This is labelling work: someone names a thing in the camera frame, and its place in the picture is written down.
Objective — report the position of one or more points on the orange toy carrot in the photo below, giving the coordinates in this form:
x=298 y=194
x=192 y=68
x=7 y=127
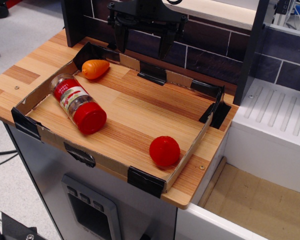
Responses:
x=94 y=68

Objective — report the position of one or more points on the basil bottle red cap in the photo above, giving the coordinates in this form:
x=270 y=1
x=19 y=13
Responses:
x=80 y=107

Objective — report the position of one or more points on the dark grey shelf post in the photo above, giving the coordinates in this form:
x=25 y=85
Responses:
x=249 y=66

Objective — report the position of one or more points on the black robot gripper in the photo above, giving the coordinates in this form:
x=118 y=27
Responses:
x=149 y=16

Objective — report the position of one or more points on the grey dishwasher control panel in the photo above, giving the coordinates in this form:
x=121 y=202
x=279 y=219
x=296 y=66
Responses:
x=97 y=214

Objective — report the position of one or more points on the cardboard fence with black tape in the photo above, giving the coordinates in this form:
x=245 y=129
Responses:
x=142 y=102

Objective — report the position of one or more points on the red toy strawberry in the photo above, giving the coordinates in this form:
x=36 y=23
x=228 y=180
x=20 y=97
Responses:
x=164 y=151

